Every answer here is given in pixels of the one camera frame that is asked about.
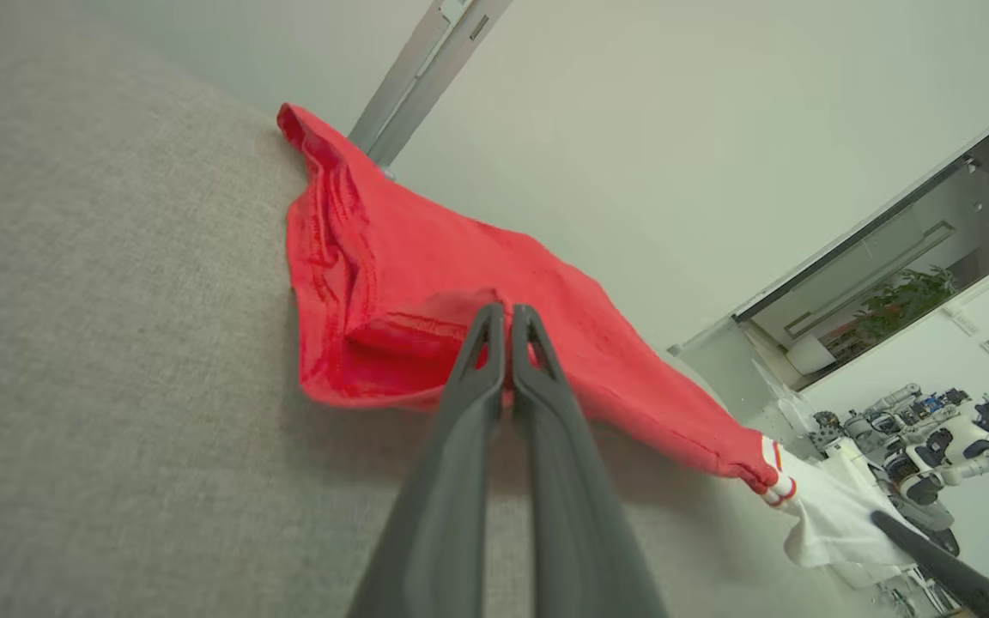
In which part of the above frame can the white plant pot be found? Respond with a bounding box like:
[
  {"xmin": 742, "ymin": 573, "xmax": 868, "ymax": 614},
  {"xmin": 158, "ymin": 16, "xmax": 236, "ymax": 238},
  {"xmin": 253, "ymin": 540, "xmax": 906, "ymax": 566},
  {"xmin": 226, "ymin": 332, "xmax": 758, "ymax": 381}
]
[{"xmin": 785, "ymin": 333, "xmax": 837, "ymax": 376}]

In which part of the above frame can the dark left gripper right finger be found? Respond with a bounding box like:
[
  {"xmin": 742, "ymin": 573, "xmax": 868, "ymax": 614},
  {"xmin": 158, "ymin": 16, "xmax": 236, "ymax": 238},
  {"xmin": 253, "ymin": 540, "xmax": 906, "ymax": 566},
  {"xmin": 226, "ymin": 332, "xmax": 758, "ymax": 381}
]
[{"xmin": 510, "ymin": 303, "xmax": 669, "ymax": 618}]

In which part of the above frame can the grey partition post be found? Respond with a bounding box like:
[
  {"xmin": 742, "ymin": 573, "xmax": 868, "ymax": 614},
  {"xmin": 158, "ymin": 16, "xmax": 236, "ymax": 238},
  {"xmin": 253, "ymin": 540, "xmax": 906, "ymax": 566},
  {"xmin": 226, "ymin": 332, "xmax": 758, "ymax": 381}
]
[
  {"xmin": 367, "ymin": 0, "xmax": 514, "ymax": 169},
  {"xmin": 347, "ymin": 0, "xmax": 470, "ymax": 160}
]

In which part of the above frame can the red Bulls basketball jersey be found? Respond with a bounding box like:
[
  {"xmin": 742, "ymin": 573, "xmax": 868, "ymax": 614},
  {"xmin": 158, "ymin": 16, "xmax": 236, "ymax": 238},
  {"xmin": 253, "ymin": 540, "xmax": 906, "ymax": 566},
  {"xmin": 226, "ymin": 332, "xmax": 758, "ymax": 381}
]
[{"xmin": 276, "ymin": 103, "xmax": 920, "ymax": 569}]

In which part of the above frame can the green potted plant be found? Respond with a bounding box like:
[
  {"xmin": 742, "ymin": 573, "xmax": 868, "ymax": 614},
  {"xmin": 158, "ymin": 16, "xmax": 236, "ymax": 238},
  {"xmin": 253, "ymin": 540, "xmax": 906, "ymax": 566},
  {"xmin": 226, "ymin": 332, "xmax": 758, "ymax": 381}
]
[{"xmin": 853, "ymin": 264, "xmax": 959, "ymax": 344}]

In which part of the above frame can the white humanoid robot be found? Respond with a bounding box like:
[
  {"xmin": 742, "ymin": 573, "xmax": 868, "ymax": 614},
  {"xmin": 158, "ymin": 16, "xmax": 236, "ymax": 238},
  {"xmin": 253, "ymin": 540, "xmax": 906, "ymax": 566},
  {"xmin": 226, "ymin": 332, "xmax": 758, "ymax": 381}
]
[{"xmin": 885, "ymin": 391, "xmax": 989, "ymax": 507}]

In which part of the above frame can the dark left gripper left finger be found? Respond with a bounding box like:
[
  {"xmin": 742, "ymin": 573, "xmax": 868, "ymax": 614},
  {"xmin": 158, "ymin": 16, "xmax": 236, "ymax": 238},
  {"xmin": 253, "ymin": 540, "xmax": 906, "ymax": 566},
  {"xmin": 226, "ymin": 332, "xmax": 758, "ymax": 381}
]
[{"xmin": 347, "ymin": 302, "xmax": 508, "ymax": 618}]

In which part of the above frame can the dark framed glass window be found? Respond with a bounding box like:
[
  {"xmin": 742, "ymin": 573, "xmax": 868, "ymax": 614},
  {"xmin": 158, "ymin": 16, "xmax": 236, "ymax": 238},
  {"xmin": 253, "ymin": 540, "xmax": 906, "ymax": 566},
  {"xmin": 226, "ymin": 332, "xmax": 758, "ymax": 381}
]
[{"xmin": 733, "ymin": 94, "xmax": 989, "ymax": 391}]

